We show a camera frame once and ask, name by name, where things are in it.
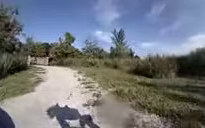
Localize wide grass field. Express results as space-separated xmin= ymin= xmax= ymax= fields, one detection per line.
xmin=74 ymin=64 xmax=205 ymax=128

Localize long row of bushes and trees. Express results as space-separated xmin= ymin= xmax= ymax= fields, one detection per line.
xmin=22 ymin=28 xmax=205 ymax=80

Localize pale sandy path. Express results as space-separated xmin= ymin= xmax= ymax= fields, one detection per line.
xmin=0 ymin=64 xmax=166 ymax=128

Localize narrow grass strip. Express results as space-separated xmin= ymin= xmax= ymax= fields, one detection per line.
xmin=0 ymin=66 xmax=46 ymax=103

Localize tall bushes with tree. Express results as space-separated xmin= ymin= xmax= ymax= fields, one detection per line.
xmin=0 ymin=3 xmax=31 ymax=83

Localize low pale wall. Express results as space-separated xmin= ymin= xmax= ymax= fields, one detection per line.
xmin=27 ymin=55 xmax=51 ymax=66

